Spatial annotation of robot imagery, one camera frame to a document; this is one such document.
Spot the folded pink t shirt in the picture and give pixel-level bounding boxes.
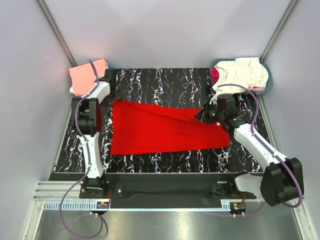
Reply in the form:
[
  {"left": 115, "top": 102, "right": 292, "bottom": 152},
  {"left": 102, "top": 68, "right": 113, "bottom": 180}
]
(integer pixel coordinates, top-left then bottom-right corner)
[{"left": 69, "top": 58, "right": 108, "bottom": 96}]

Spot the pink garment in basket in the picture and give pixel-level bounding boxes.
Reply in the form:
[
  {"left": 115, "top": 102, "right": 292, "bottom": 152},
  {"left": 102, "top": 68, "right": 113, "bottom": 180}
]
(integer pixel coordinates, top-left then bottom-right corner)
[{"left": 248, "top": 86, "right": 265, "bottom": 92}]

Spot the red t shirt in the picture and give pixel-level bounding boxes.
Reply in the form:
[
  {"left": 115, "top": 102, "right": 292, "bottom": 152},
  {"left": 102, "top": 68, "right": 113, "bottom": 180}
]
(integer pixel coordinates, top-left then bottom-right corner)
[{"left": 110, "top": 100, "right": 230, "bottom": 155}]

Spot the black marbled table mat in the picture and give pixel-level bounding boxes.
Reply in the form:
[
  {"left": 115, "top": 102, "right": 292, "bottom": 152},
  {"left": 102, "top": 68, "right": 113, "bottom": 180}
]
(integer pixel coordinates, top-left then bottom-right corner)
[{"left": 53, "top": 68, "right": 262, "bottom": 174}]

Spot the slotted cable duct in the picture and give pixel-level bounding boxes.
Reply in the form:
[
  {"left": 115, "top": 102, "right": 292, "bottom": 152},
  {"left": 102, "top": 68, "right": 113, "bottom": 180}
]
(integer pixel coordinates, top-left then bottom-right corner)
[{"left": 43, "top": 200, "right": 231, "bottom": 213}]

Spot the folded white t shirt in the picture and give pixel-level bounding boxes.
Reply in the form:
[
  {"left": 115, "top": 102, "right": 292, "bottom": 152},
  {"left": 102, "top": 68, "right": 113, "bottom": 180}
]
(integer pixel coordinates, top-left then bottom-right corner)
[{"left": 69, "top": 87, "right": 75, "bottom": 95}]

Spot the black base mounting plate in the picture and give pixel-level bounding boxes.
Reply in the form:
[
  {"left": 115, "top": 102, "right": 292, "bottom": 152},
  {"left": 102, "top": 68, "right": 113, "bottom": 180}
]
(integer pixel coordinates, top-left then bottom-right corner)
[{"left": 79, "top": 173, "right": 255, "bottom": 199}]

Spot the magenta garment in basket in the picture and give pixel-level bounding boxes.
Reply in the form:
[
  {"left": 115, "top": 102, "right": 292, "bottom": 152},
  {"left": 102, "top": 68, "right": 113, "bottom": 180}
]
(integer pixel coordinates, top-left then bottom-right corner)
[{"left": 210, "top": 67, "right": 220, "bottom": 84}]

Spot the right aluminium corner post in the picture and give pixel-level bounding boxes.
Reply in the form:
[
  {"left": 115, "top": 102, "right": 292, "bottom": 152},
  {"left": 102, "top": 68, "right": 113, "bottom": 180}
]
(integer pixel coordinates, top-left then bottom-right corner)
[{"left": 259, "top": 0, "right": 300, "bottom": 61}]

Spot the aluminium frame rail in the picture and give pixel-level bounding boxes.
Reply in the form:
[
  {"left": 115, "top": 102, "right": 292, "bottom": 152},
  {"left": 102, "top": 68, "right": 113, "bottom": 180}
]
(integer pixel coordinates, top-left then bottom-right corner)
[{"left": 32, "top": 181, "right": 306, "bottom": 201}]

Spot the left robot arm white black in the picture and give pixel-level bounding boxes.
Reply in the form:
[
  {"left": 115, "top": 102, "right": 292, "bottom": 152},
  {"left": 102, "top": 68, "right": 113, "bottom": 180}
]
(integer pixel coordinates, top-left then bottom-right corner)
[{"left": 71, "top": 68, "right": 122, "bottom": 198}]

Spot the cream crumpled t shirt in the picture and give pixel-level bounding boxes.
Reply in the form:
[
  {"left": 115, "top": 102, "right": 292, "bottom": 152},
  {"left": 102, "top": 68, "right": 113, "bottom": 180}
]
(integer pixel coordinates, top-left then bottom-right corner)
[{"left": 209, "top": 57, "right": 270, "bottom": 106}]

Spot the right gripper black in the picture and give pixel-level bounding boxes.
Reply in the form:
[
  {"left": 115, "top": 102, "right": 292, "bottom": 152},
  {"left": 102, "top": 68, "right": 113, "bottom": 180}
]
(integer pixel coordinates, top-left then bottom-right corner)
[{"left": 194, "top": 100, "right": 225, "bottom": 125}]

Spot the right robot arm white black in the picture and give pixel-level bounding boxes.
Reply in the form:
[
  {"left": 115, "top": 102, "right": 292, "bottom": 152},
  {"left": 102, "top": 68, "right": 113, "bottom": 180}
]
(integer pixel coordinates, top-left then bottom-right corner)
[{"left": 195, "top": 94, "right": 304, "bottom": 208}]

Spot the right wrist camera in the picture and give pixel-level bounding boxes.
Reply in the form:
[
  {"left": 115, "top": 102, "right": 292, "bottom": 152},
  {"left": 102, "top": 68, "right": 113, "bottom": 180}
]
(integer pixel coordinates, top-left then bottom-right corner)
[{"left": 217, "top": 93, "right": 236, "bottom": 111}]

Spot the aluminium corner post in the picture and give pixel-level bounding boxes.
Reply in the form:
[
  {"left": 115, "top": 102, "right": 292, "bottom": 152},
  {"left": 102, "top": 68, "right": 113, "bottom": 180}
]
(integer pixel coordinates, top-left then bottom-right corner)
[
  {"left": 259, "top": 0, "right": 300, "bottom": 61},
  {"left": 35, "top": 0, "right": 77, "bottom": 67}
]

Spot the left aluminium corner post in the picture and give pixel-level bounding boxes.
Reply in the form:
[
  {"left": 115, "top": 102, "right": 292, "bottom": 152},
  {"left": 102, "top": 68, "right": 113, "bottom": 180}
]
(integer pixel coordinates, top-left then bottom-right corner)
[{"left": 35, "top": 0, "right": 77, "bottom": 67}]

